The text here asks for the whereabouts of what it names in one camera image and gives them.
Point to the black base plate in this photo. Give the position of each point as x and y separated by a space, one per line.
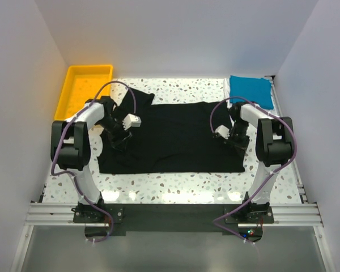
119 219

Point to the aluminium frame rail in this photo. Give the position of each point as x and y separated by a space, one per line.
60 214

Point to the yellow plastic tray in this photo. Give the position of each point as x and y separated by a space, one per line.
82 83

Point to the folded blue t shirt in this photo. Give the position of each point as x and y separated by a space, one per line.
257 90

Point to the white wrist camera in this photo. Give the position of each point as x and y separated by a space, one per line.
131 121
222 131

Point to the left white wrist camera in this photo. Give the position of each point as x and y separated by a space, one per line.
131 121

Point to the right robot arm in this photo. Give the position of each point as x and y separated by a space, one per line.
250 211

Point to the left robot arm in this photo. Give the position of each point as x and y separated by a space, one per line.
71 152

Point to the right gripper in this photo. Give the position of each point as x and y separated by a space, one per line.
241 146

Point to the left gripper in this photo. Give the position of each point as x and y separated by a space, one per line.
118 140

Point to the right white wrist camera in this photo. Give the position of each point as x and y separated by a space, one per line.
222 131

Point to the black t shirt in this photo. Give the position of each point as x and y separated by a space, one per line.
172 138

